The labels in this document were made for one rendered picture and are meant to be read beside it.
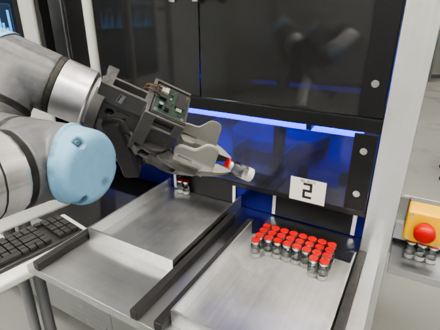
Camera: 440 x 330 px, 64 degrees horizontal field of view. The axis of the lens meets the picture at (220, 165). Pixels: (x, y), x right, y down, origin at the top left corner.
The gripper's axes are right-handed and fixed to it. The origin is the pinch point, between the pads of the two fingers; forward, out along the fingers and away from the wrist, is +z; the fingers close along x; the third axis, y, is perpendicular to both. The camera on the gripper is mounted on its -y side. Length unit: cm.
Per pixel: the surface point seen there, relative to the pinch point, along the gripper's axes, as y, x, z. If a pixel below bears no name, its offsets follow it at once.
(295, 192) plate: -16.3, 17.3, 28.0
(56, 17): -32, 63, -43
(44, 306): -116, 9, -15
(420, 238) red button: -0.8, 3.4, 46.0
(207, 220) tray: -39.6, 17.1, 15.7
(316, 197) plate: -13.3, 15.3, 31.6
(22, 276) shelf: -63, -1, -23
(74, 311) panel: -145, 18, -1
